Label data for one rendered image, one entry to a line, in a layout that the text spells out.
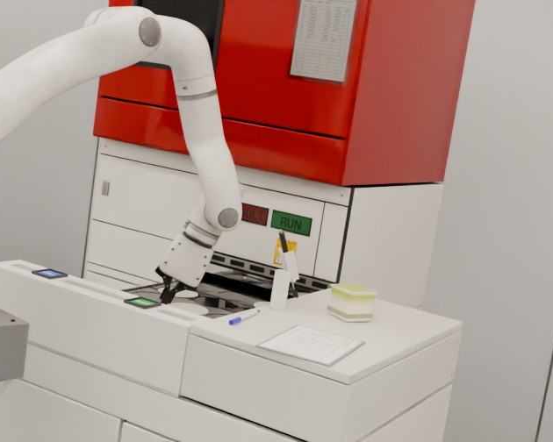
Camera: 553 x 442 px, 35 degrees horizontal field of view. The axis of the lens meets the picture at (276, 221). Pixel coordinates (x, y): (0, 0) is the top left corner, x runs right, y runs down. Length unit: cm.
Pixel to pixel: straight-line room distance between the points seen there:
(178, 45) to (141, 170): 72
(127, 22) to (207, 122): 31
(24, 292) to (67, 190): 281
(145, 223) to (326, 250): 58
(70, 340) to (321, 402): 59
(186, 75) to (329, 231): 58
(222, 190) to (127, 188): 71
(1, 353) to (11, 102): 47
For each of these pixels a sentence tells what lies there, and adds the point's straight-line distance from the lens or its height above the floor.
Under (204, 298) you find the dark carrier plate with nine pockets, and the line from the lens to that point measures 222.
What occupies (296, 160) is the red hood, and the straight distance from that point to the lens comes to 223.
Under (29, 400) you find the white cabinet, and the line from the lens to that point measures 204.
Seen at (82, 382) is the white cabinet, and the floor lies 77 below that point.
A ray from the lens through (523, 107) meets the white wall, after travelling 362.
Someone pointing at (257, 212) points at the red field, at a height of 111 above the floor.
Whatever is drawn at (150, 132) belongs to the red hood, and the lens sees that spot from 249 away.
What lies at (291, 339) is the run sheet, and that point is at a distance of 171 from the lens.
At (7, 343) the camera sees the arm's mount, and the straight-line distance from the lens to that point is 175.
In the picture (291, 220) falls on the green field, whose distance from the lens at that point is 230.
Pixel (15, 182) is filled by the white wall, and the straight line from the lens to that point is 505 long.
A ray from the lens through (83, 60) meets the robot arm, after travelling 180.
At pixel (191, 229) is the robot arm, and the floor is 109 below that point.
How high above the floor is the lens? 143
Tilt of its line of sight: 8 degrees down
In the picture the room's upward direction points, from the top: 9 degrees clockwise
